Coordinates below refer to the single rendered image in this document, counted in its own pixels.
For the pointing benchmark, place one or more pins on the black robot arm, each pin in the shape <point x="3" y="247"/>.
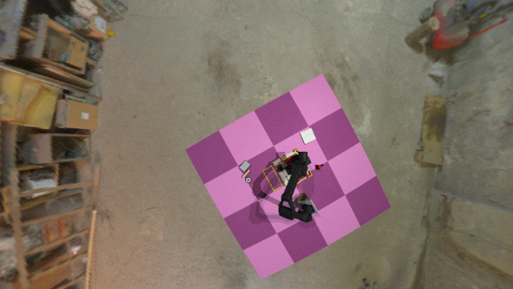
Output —
<point x="298" y="169"/>

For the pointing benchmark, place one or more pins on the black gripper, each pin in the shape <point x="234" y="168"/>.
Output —
<point x="288" y="168"/>

